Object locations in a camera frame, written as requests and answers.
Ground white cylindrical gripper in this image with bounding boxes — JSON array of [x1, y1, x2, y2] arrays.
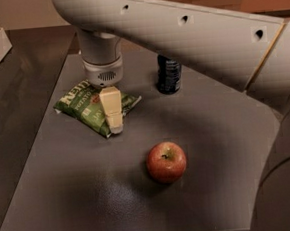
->
[[83, 57, 124, 134]]

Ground green jalapeno chip bag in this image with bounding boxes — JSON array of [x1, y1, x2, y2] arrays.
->
[[54, 80, 142, 138]]

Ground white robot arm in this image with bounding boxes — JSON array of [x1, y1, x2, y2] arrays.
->
[[52, 0, 290, 231]]

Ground dark blue soda can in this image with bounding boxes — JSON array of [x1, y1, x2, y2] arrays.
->
[[157, 55, 182, 95]]

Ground red apple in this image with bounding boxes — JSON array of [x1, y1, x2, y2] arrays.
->
[[146, 142, 187, 184]]

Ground dark side table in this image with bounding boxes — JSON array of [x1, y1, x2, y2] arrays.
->
[[0, 25, 76, 230]]

